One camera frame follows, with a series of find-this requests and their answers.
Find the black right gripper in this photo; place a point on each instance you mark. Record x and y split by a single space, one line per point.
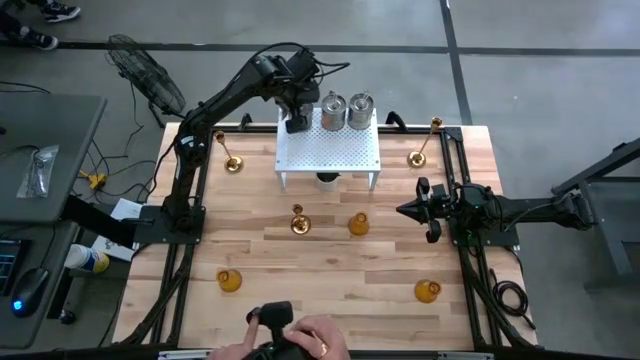
440 210

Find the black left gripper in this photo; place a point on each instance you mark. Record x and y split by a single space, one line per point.
300 95

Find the tall gold candlestick holder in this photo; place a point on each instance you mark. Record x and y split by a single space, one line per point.
233 164
416 159

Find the amber glass candle holder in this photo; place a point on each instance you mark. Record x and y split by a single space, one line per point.
359 226
426 292
229 281

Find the short gold candlestick holder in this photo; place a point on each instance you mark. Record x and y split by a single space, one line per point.
300 225

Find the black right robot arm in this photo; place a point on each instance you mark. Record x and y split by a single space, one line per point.
530 210

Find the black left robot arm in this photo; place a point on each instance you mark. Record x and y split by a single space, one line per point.
220 97

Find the white perforated metal shelf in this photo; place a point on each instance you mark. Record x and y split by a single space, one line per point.
327 150

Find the silver aluminium extrusion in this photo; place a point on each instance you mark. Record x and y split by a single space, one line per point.
182 355
465 356

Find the black floor fan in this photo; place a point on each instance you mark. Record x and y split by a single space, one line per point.
150 80

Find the person's right hand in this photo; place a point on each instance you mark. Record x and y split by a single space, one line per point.
320 335

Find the person's hand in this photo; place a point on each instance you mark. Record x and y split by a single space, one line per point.
251 335
320 335

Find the grey metal stand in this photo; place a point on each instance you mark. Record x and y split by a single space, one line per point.
600 167

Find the white paper sheet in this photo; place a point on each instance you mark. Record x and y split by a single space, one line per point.
117 248
127 209

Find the person's left hand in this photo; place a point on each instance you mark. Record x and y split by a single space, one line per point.
251 335

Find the yellow power connector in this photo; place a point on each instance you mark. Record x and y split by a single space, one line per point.
96 181

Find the grey side table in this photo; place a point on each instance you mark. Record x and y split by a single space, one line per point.
50 125

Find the white wipes canister yellow lid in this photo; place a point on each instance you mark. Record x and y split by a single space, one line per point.
82 257

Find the clear plastic bag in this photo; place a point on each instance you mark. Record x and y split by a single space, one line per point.
40 170

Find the person's shoe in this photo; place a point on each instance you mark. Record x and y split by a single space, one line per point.
60 12
41 41

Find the dark grey desk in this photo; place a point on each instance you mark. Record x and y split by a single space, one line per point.
55 250

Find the person's leg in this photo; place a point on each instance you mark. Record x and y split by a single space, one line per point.
10 22

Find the backlit keyboard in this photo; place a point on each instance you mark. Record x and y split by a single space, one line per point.
10 267

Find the black aluminium table frame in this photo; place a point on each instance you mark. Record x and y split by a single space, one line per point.
452 134

